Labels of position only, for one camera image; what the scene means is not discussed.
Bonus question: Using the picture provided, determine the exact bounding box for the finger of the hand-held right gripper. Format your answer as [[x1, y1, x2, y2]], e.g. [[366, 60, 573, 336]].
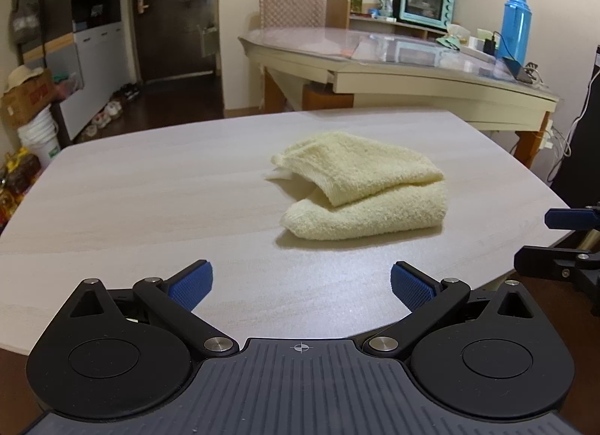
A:
[[513, 245, 600, 316], [544, 204, 600, 231]]

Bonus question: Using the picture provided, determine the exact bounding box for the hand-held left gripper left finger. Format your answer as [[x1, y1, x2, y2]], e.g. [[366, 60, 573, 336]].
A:
[[64, 261, 240, 363]]

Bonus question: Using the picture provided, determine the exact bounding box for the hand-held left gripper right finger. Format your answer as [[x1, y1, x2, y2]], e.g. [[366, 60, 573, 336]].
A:
[[362, 261, 539, 363]]

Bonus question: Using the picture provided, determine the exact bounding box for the pale yellow towel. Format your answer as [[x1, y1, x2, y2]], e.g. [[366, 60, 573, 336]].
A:
[[265, 131, 448, 242]]

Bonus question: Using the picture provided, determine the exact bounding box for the black appliance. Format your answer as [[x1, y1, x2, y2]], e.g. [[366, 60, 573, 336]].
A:
[[548, 43, 600, 211]]

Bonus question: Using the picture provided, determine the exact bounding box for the white power strip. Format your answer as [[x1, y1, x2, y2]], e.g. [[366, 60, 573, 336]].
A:
[[538, 120, 555, 151]]

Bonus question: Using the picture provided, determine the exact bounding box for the dark tablet device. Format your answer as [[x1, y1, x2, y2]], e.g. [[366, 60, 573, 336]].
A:
[[504, 57, 536, 84]]

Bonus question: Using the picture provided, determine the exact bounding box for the row of shoes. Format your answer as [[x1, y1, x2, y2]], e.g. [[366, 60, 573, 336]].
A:
[[77, 83, 141, 143]]

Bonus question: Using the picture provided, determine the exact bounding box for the white extension socket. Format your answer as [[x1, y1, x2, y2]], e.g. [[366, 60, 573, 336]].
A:
[[469, 34, 498, 59]]

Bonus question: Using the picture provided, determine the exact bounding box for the beige glass-topped dining table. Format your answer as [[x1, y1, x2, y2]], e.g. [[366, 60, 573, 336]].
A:
[[238, 26, 561, 168]]

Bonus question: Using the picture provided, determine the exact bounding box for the blue thermos flask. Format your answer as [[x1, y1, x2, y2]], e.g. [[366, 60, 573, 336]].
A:
[[498, 0, 534, 65]]

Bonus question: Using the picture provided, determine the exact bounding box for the brown wooden stool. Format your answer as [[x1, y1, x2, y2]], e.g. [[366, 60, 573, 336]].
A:
[[302, 81, 355, 112]]

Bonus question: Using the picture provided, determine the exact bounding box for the mint green cloth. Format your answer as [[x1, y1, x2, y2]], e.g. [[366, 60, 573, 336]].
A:
[[436, 25, 472, 50]]

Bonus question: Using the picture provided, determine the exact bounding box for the white plastic bucket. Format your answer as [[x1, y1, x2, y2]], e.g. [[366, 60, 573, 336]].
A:
[[18, 107, 61, 168]]

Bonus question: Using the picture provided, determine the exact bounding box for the colourful cloth pile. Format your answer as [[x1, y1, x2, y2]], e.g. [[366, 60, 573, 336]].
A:
[[54, 72, 83, 101]]

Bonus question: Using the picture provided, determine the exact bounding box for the white storage cabinet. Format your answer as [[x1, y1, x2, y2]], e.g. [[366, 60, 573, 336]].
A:
[[14, 0, 139, 143]]

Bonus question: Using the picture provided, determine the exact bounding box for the cardboard box red print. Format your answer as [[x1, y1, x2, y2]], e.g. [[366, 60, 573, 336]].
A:
[[0, 69, 57, 129]]

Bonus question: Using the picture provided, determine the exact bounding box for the mint green toaster oven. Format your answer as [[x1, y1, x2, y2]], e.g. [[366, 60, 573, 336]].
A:
[[398, 0, 456, 31]]

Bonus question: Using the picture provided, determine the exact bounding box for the dark wooden door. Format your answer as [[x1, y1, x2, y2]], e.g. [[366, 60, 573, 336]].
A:
[[131, 0, 219, 85]]

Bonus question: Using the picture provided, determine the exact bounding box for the straw hat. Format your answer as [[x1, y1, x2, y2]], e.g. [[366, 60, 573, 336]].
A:
[[4, 64, 46, 89]]

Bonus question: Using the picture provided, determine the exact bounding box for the wooden desktop shelf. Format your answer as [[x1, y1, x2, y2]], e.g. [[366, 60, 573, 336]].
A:
[[325, 0, 448, 40]]

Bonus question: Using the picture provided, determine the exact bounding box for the hanging plastic bag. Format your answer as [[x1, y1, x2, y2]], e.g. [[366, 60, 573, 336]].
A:
[[9, 0, 43, 45]]

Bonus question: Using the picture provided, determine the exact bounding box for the white power cable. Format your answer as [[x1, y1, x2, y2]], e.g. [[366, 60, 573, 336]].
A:
[[544, 117, 573, 183]]

